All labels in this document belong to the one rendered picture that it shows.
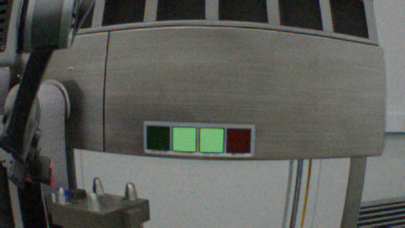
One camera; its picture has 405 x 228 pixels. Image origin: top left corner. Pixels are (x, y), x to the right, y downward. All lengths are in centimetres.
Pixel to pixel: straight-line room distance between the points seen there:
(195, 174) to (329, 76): 255
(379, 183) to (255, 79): 241
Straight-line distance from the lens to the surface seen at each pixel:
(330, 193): 489
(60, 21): 124
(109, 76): 263
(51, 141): 248
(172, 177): 503
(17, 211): 240
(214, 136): 256
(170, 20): 267
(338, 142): 252
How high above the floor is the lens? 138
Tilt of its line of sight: 3 degrees down
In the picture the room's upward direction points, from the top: 1 degrees clockwise
